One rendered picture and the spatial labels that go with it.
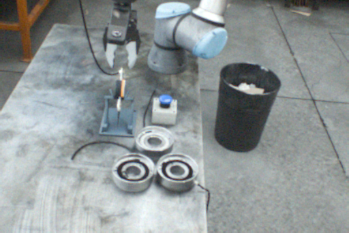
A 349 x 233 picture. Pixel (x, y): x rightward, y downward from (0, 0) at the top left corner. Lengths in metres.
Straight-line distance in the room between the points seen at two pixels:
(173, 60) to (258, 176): 1.06
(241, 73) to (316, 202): 0.82
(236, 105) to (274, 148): 0.45
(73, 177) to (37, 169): 0.10
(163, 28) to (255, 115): 1.00
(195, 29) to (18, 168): 0.67
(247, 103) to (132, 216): 1.34
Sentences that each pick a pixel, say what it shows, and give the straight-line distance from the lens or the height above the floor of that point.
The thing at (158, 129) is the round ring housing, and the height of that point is 0.83.
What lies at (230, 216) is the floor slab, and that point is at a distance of 2.11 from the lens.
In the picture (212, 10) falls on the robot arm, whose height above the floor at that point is 1.07.
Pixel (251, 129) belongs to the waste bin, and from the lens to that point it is 2.35.
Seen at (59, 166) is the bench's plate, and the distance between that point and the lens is 1.12.
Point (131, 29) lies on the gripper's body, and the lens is 1.11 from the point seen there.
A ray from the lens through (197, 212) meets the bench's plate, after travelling 1.03.
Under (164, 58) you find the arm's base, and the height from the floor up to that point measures 0.85.
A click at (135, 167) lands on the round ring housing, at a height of 0.82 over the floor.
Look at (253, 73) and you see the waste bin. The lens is 2.49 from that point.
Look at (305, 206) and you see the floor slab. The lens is 2.28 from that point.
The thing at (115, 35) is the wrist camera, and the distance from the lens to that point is 1.03.
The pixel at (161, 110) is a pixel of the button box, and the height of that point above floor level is 0.84.
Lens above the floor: 1.57
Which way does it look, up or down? 35 degrees down
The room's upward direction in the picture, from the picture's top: 7 degrees clockwise
